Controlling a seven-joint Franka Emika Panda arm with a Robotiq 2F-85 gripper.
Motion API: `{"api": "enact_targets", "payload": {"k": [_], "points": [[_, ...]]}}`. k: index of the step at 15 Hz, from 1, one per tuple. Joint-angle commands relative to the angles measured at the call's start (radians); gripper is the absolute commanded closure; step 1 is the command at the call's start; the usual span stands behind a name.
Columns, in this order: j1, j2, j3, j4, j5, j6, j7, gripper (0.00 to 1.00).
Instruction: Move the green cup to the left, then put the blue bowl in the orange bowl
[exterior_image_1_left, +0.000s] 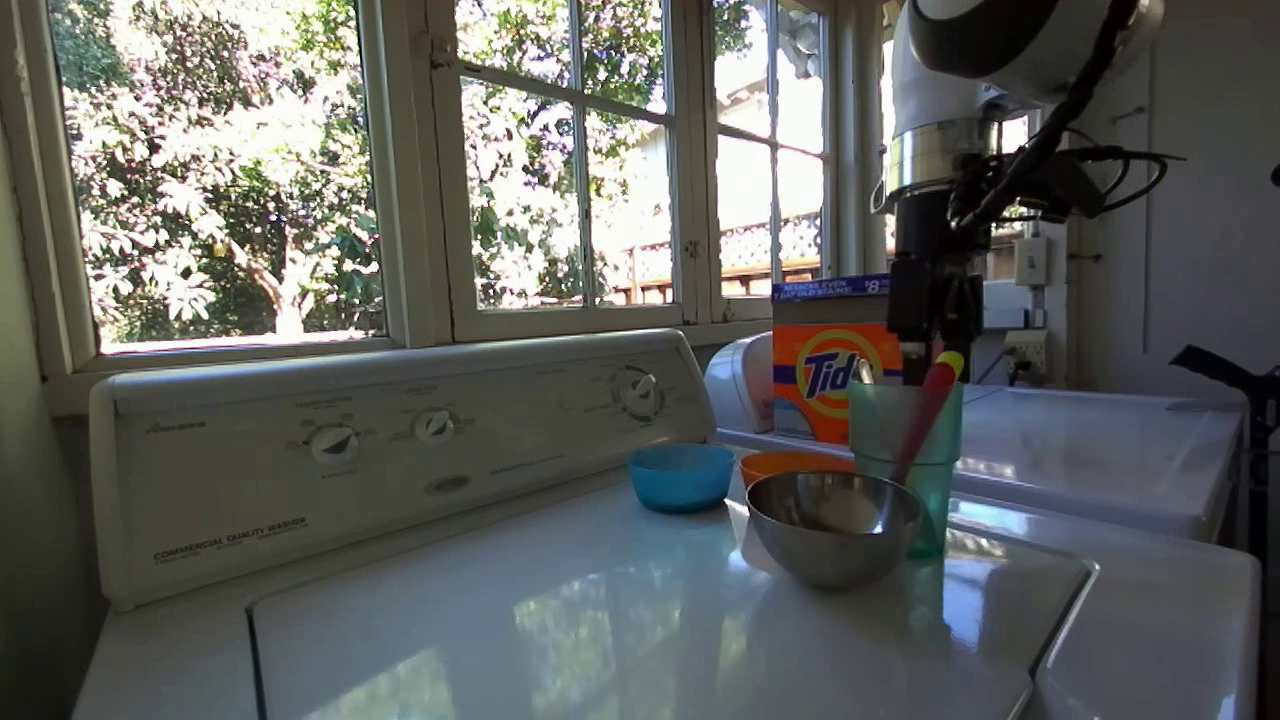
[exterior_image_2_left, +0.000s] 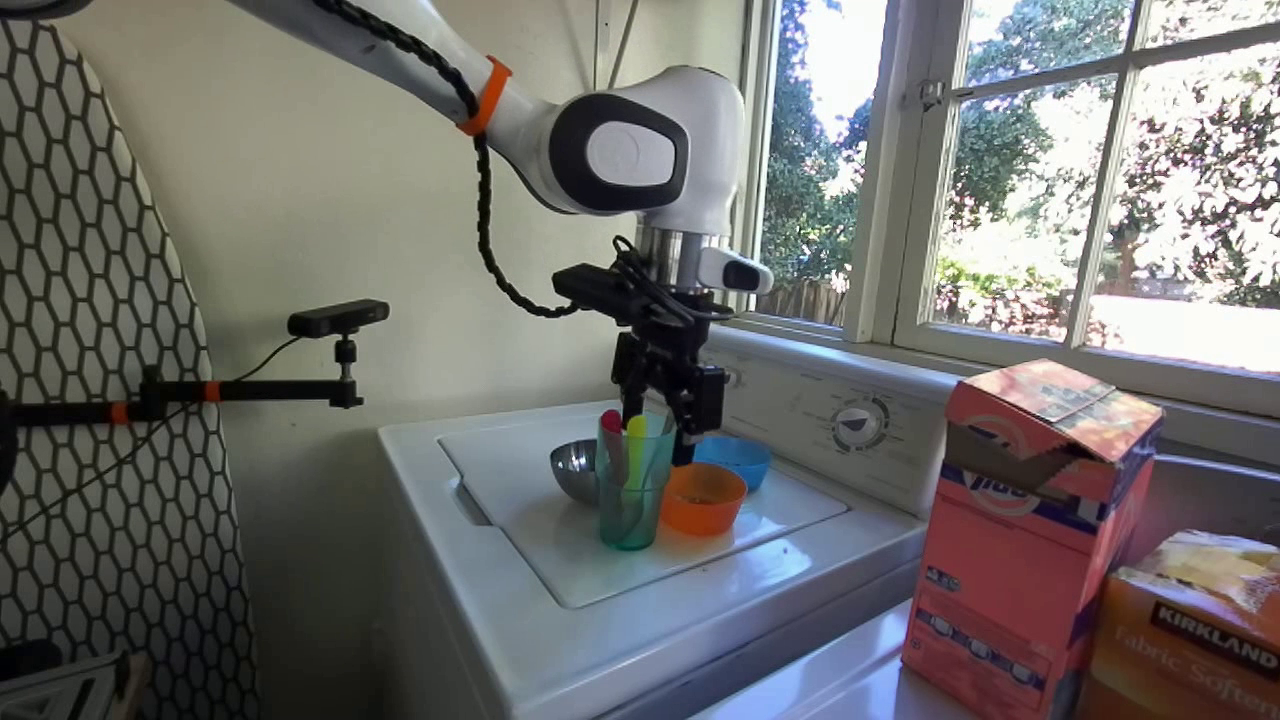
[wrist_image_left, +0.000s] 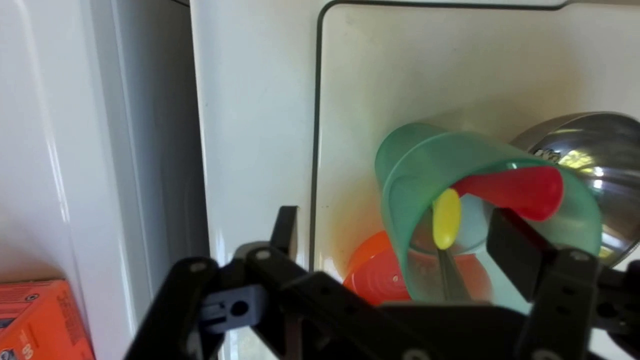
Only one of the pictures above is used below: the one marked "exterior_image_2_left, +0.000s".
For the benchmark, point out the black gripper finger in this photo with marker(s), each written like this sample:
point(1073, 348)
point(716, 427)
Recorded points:
point(629, 401)
point(697, 408)

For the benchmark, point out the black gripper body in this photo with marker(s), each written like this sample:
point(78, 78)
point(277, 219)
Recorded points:
point(666, 348)

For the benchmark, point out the blue plastic bowl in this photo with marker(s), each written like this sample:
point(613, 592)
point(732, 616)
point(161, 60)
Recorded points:
point(745, 459)

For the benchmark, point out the green translucent plastic cup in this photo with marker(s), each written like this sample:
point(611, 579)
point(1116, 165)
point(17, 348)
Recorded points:
point(653, 513)

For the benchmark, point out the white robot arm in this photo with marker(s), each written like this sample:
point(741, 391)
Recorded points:
point(666, 150)

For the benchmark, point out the stainless steel bowl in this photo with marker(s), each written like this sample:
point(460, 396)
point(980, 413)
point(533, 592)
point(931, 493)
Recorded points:
point(573, 469)

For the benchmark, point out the orange plastic bowl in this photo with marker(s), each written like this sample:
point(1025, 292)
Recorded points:
point(702, 497)

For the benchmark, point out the red plastic spoon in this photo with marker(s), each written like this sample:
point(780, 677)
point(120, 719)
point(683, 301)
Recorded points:
point(611, 473)

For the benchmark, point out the white washing machine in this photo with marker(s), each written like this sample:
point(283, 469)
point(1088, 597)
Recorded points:
point(504, 600)

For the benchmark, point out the orange Tide detergent box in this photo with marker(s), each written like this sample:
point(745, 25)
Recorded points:
point(1041, 487)

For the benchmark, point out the white dryer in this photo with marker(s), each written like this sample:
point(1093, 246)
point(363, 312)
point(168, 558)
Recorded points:
point(863, 675)

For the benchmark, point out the honeycomb pattern ironing board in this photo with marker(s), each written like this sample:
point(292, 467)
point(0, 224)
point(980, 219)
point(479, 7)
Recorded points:
point(119, 532)

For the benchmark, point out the Kirkland dryer sheet box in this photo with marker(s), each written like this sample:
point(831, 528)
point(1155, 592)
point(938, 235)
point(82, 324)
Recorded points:
point(1191, 633)

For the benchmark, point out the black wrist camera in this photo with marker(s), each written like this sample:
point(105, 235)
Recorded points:
point(607, 288)

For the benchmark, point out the black camera on boom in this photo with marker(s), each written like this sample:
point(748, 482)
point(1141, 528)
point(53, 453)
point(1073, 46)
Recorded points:
point(337, 317)

